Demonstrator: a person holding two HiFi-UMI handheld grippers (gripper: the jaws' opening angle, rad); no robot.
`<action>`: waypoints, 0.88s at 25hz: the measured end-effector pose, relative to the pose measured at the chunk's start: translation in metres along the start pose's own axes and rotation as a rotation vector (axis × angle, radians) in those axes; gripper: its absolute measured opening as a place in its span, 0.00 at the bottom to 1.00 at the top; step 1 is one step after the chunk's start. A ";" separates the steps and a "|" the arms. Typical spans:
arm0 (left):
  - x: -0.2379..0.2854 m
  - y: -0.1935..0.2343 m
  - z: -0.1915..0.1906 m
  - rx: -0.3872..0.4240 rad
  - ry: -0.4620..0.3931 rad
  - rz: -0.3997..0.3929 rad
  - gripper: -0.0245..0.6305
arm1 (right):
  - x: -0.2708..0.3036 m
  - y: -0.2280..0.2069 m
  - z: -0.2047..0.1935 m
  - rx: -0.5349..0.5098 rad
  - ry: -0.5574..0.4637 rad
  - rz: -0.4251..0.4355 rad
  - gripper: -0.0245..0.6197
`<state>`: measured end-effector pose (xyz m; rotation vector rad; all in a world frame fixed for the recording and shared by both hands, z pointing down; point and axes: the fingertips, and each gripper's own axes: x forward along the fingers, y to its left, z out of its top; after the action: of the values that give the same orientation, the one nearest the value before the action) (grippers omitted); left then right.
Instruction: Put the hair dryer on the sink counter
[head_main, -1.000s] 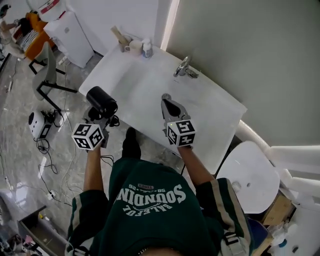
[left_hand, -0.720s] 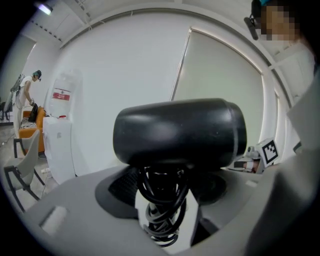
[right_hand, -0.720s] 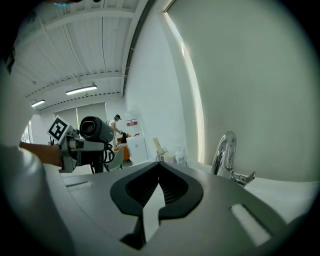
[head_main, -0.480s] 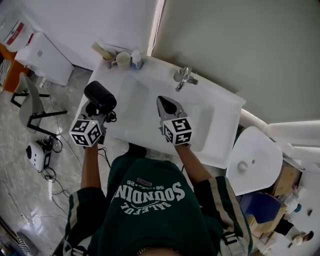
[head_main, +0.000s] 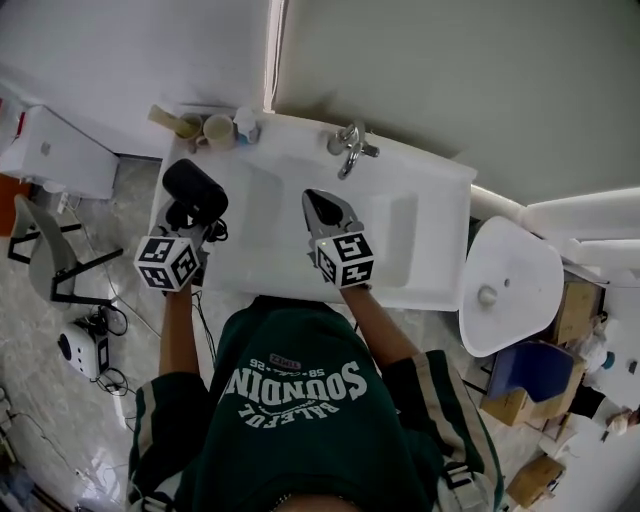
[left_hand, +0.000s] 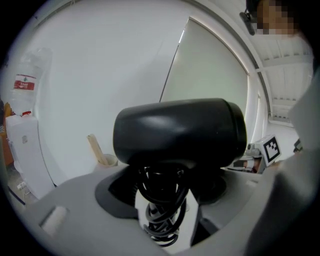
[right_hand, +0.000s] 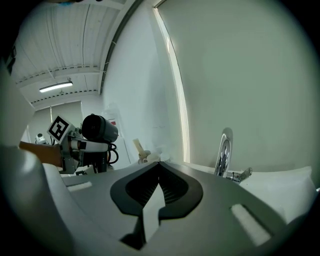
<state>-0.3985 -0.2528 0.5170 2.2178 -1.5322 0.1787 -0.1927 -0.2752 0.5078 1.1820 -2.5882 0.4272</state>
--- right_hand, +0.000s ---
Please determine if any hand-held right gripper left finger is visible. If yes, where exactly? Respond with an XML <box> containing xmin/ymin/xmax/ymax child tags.
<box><xmin>2</xmin><ymin>144</ymin><xmax>161</xmax><ymax>256</ymax></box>

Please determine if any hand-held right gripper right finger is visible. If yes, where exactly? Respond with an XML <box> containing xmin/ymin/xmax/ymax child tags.
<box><xmin>147</xmin><ymin>161</ymin><xmax>311</xmax><ymax>256</ymax></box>

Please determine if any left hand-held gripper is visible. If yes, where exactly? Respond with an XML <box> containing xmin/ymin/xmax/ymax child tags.
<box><xmin>46</xmin><ymin>115</ymin><xmax>111</xmax><ymax>175</ymax></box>

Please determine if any black object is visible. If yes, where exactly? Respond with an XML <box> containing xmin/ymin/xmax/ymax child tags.
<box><xmin>81</xmin><ymin>113</ymin><xmax>120</xmax><ymax>174</ymax></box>

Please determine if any white washbasin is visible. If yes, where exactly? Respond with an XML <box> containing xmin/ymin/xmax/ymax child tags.
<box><xmin>42</xmin><ymin>159</ymin><xmax>320</xmax><ymax>245</ymax></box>

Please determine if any person's left forearm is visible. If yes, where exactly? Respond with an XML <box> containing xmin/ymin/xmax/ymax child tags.
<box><xmin>19</xmin><ymin>141</ymin><xmax>63</xmax><ymax>168</ymax></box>

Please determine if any clear water bottle red label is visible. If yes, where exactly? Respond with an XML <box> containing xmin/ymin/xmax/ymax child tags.
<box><xmin>102</xmin><ymin>102</ymin><xmax>125</xmax><ymax>140</ymax></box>

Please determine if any grey roller blind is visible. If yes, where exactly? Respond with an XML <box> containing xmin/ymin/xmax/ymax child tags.
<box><xmin>34</xmin><ymin>101</ymin><xmax>83</xmax><ymax>145</ymax></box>

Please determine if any beige mug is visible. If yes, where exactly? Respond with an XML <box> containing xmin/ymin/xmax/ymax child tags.
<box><xmin>138</xmin><ymin>150</ymin><xmax>152</xmax><ymax>165</ymax></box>

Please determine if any cream mug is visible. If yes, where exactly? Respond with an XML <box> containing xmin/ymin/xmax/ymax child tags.
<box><xmin>146</xmin><ymin>153</ymin><xmax>161</xmax><ymax>164</ymax></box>

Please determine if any chrome faucet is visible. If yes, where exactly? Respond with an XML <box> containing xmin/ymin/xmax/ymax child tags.
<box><xmin>214</xmin><ymin>127</ymin><xmax>253</xmax><ymax>185</ymax></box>

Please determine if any ceiling tube light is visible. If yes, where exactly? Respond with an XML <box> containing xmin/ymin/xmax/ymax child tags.
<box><xmin>39</xmin><ymin>80</ymin><xmax>74</xmax><ymax>93</ymax></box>

